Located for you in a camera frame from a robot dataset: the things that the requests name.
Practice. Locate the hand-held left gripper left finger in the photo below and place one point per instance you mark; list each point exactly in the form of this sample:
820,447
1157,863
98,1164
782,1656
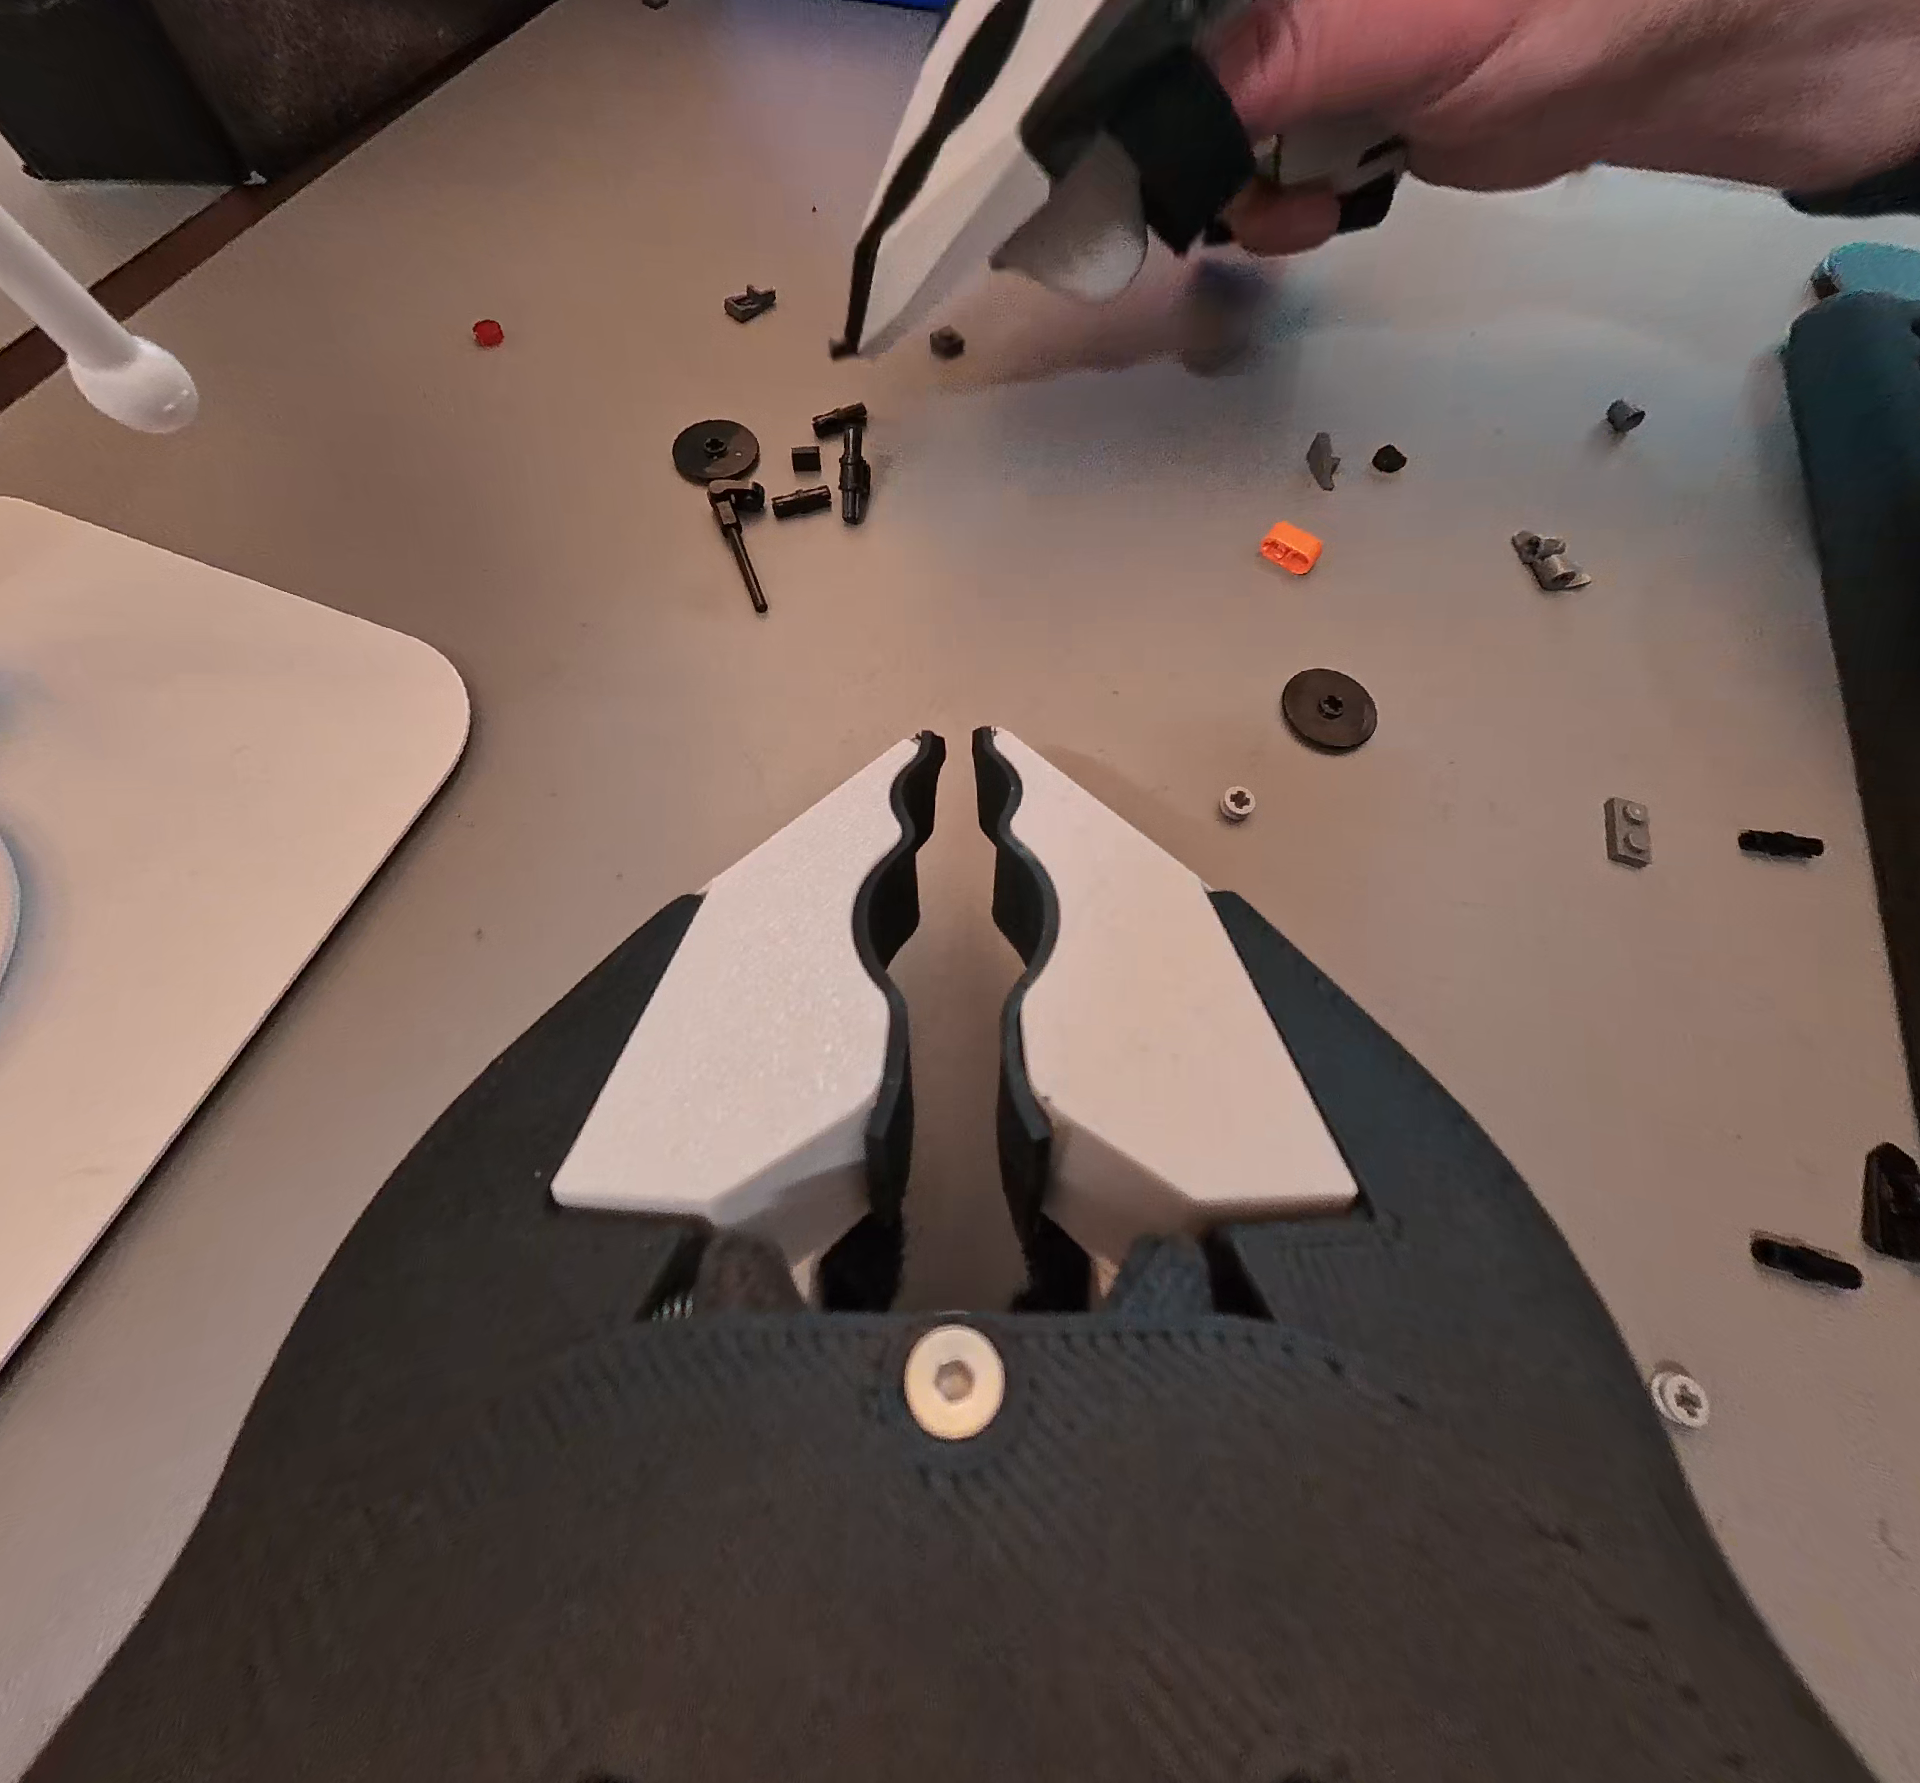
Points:
719,1063

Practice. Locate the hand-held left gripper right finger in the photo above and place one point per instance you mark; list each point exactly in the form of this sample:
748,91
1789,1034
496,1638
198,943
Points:
1186,1063

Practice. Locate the person's right hand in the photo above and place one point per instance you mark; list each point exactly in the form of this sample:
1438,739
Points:
1575,12

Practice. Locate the black round brick piece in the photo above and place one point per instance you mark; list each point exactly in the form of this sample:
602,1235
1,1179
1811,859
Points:
1328,707
716,451

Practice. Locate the grey two-stud plate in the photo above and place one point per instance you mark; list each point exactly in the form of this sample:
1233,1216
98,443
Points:
1627,830

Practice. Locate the black axle piece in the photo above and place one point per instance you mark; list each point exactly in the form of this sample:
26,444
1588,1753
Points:
738,539

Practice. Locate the small orange brick piece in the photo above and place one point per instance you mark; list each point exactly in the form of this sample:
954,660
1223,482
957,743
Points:
1291,548

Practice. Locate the white stand base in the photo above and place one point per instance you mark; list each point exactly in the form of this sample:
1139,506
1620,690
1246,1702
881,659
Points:
225,762

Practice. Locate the cardboard toy car box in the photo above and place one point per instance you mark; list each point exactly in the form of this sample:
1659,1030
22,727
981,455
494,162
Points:
374,12

